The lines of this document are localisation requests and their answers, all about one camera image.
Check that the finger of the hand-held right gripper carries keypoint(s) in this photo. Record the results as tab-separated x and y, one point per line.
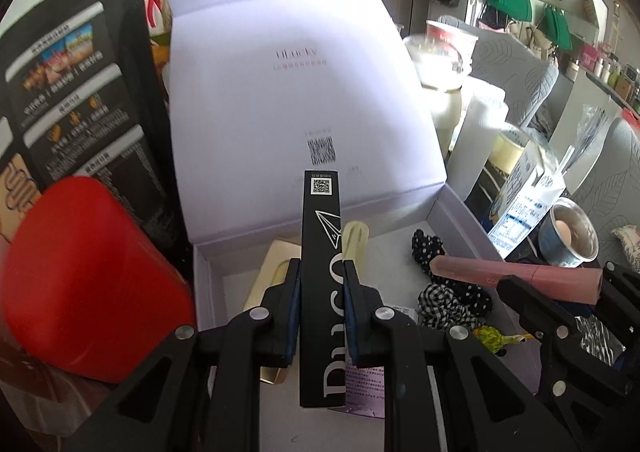
622	287
555	327

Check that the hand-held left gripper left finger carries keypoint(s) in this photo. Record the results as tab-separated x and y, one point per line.
295	312

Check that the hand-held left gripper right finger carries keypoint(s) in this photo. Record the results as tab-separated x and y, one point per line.
352	312

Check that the long pink box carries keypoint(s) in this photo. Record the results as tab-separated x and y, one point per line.
565	283

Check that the gold rectangular box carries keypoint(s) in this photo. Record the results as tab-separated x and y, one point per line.
272	267

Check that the cream hair clip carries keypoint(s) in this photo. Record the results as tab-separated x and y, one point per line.
363	252

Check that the gold hairpin with green ornament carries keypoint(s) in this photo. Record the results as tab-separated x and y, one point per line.
490	338

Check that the long black box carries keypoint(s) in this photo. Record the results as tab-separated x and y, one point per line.
322	242

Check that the small purple box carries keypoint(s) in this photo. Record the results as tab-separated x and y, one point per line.
367	389

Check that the black white patterned scrunchie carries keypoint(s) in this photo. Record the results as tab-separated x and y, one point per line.
450	302

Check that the lilac hinged gift box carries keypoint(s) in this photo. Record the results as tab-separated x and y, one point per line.
300	82

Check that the floral cushion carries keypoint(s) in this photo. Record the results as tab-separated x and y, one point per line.
630	242

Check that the silver patterned packet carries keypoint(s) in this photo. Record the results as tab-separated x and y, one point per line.
600	342

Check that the small metal bowl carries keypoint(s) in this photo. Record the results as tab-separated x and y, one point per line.
560	257

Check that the brown egg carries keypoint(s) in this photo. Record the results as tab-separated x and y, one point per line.
561	230

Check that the grey leaf-patterned chair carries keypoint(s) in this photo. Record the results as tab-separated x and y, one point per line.
520	77
620	172

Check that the white blue milk carton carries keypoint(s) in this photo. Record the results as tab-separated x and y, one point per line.
525	212

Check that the clear packing tape roll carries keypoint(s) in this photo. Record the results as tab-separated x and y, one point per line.
510	147

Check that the red container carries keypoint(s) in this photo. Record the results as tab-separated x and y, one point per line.
90	282

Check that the white paper roll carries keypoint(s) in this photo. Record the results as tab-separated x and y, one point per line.
477	132

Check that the row of bottles on shelf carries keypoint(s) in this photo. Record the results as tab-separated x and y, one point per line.
610	75

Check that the white jug with clear lid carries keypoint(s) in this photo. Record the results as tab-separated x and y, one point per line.
445	107

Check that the pink paper bowl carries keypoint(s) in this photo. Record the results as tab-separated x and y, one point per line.
460	35

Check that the black printed box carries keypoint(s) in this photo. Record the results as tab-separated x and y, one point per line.
75	82

